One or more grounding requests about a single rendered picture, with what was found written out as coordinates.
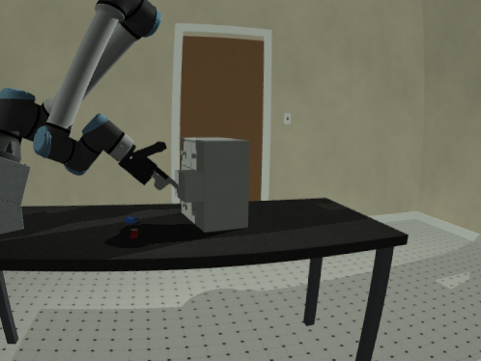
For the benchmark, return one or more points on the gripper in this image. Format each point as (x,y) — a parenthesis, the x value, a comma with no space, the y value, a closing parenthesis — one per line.
(144,168)

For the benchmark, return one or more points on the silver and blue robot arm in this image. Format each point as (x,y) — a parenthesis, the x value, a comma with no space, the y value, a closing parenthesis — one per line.
(115,28)

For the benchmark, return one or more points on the grey chest of drawers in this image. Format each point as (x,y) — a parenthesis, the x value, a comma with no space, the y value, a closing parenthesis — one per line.
(226,184)

